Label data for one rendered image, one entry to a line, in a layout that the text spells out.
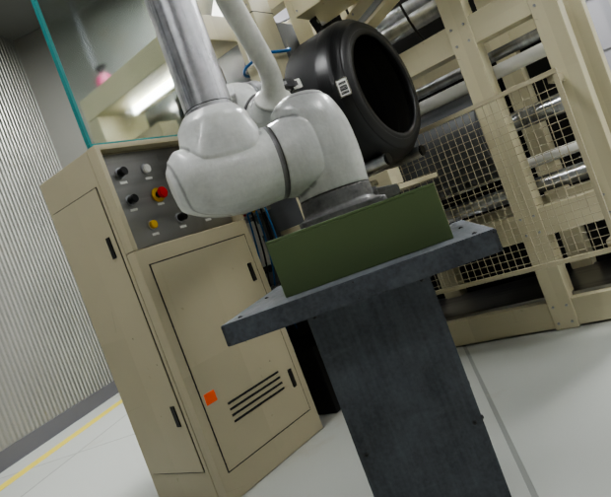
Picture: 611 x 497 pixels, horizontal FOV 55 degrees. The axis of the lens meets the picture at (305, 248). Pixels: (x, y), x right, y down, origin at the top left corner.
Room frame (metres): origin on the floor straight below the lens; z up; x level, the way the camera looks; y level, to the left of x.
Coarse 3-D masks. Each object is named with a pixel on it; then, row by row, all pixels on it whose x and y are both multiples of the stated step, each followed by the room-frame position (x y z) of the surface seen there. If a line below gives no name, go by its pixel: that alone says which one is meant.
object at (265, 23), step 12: (252, 0) 2.36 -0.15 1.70; (264, 0) 2.42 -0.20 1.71; (252, 12) 2.34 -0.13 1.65; (264, 12) 2.39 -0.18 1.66; (264, 24) 2.37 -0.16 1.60; (264, 36) 2.35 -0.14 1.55; (276, 36) 2.41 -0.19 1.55; (240, 48) 2.41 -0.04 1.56; (276, 48) 2.38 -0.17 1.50; (276, 60) 2.36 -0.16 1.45; (252, 72) 2.40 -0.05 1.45; (300, 204) 2.41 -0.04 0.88
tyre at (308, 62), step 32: (320, 32) 2.12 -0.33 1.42; (352, 32) 2.08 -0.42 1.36; (288, 64) 2.15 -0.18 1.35; (320, 64) 2.00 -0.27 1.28; (352, 64) 2.01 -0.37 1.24; (384, 64) 2.39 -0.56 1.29; (352, 96) 1.98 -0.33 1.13; (384, 96) 2.45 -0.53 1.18; (416, 96) 2.33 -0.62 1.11; (352, 128) 2.00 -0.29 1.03; (384, 128) 2.06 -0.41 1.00; (416, 128) 2.25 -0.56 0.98
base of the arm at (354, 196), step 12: (336, 192) 1.17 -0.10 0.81; (348, 192) 1.17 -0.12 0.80; (360, 192) 1.18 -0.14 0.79; (372, 192) 1.21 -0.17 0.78; (384, 192) 1.22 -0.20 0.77; (396, 192) 1.22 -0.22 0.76; (312, 204) 1.19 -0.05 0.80; (324, 204) 1.17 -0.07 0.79; (336, 204) 1.16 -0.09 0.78; (348, 204) 1.16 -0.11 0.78; (360, 204) 1.16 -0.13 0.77; (312, 216) 1.17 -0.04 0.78; (324, 216) 1.16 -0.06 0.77; (336, 216) 1.16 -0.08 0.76
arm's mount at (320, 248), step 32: (416, 192) 1.06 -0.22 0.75; (320, 224) 1.09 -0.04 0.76; (352, 224) 1.08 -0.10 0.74; (384, 224) 1.07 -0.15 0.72; (416, 224) 1.06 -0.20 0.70; (448, 224) 1.05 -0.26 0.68; (288, 256) 1.10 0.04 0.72; (320, 256) 1.09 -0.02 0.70; (352, 256) 1.08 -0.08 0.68; (384, 256) 1.07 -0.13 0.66; (288, 288) 1.11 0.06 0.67
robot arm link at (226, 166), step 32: (160, 0) 1.16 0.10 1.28; (192, 0) 1.18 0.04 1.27; (160, 32) 1.17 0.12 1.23; (192, 32) 1.16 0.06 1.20; (192, 64) 1.15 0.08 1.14; (192, 96) 1.15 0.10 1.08; (224, 96) 1.17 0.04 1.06; (192, 128) 1.13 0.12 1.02; (224, 128) 1.12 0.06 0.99; (256, 128) 1.16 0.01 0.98; (192, 160) 1.11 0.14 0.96; (224, 160) 1.11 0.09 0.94; (256, 160) 1.13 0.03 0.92; (192, 192) 1.11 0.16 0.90; (224, 192) 1.12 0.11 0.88; (256, 192) 1.14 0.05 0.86; (288, 192) 1.19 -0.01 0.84
